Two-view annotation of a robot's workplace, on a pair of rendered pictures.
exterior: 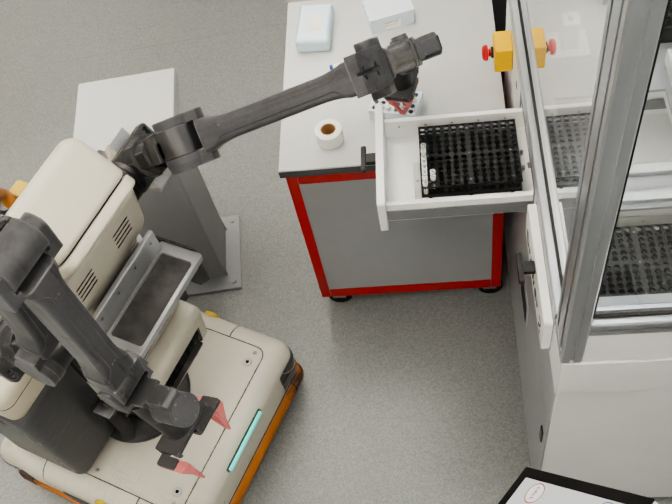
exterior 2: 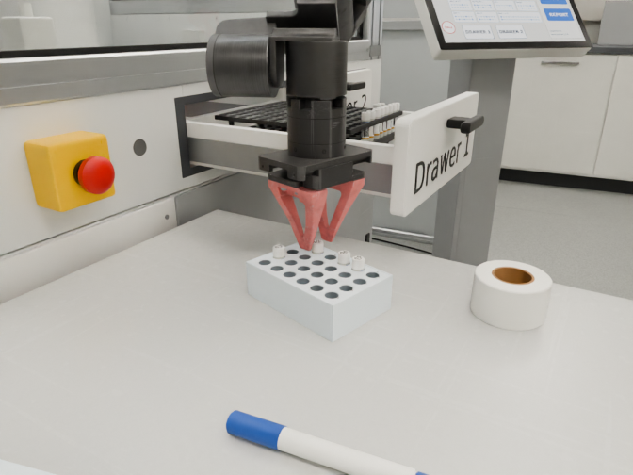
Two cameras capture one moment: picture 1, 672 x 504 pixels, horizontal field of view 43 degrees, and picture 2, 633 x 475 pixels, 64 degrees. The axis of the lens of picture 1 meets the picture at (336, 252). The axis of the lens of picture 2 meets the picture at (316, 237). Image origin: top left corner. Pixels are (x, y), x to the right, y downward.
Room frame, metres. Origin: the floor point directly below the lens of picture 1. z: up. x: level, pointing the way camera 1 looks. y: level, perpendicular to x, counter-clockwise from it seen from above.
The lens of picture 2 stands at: (1.92, -0.11, 1.02)
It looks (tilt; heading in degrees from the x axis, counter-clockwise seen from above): 23 degrees down; 198
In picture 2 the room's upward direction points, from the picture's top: straight up
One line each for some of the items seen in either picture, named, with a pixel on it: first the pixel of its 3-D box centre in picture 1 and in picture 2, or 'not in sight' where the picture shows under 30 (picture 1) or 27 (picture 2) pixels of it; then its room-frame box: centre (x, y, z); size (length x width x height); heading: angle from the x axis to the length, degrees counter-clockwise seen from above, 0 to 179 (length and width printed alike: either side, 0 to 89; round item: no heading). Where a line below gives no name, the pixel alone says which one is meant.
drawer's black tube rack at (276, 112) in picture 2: (468, 161); (311, 134); (1.19, -0.35, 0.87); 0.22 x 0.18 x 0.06; 77
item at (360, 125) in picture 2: (423, 157); (373, 121); (1.21, -0.25, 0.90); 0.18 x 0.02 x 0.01; 167
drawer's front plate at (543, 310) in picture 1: (538, 274); (338, 100); (0.86, -0.39, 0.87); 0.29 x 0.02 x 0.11; 167
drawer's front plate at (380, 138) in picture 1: (381, 166); (440, 145); (1.23, -0.15, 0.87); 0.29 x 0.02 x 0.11; 167
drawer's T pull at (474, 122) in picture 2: (368, 159); (462, 122); (1.24, -0.13, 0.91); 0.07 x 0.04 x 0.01; 167
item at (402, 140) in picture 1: (472, 162); (305, 137); (1.19, -0.36, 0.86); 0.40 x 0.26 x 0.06; 77
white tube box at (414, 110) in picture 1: (395, 105); (316, 285); (1.49, -0.24, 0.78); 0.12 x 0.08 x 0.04; 62
